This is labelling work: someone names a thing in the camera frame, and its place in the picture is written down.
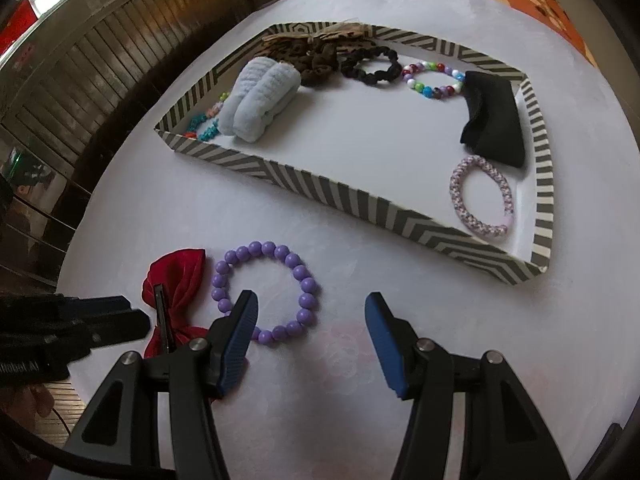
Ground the black scrunchie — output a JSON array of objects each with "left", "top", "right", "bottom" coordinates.
[{"left": 341, "top": 46, "right": 403, "bottom": 88}]

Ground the teal bead bracelet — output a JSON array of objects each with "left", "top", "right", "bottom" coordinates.
[{"left": 186, "top": 114, "right": 221, "bottom": 142}]

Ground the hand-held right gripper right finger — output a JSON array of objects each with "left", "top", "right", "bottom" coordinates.
[{"left": 364, "top": 292, "right": 571, "bottom": 480}]

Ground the multicolour bead bracelet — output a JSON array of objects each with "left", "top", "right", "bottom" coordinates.
[{"left": 401, "top": 60, "right": 467, "bottom": 102}]

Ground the pink braided hair tie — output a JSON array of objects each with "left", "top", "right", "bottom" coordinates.
[{"left": 449, "top": 155, "right": 515, "bottom": 240}]

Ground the glass cabinet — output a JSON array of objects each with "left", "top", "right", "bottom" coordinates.
[{"left": 0, "top": 145, "right": 91, "bottom": 291}]

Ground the red wall poster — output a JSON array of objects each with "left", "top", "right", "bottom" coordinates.
[{"left": 0, "top": 0, "right": 38, "bottom": 56}]

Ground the person's left hand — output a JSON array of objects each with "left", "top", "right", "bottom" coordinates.
[{"left": 26, "top": 383, "right": 54, "bottom": 419}]

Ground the purple bead bracelet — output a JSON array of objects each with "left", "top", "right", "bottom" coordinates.
[{"left": 211, "top": 241, "right": 321, "bottom": 345}]

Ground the light fluffy scrunchie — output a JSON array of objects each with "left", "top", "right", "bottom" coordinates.
[{"left": 219, "top": 57, "right": 302, "bottom": 143}]

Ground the beige leopard print bow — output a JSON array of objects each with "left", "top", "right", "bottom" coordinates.
[{"left": 261, "top": 19, "right": 371, "bottom": 52}]

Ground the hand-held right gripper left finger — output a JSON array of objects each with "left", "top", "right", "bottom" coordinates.
[{"left": 47, "top": 289, "right": 260, "bottom": 480}]

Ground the wooden slatted door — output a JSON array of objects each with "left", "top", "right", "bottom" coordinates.
[{"left": 0, "top": 0, "right": 281, "bottom": 281}]

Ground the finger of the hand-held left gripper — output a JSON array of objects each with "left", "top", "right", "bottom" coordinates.
[
  {"left": 85, "top": 295, "right": 135, "bottom": 319},
  {"left": 89, "top": 311, "right": 151, "bottom": 349}
]

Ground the black cloth bow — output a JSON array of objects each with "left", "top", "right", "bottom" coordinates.
[{"left": 459, "top": 71, "right": 527, "bottom": 168}]

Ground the brown scrunchie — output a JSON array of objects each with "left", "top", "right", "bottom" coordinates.
[{"left": 295, "top": 42, "right": 351, "bottom": 88}]

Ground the striped cardboard tray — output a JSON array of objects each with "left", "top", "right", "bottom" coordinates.
[{"left": 154, "top": 21, "right": 555, "bottom": 286}]

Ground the red bow hair clip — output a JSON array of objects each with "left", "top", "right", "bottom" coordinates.
[{"left": 141, "top": 247, "right": 210, "bottom": 361}]

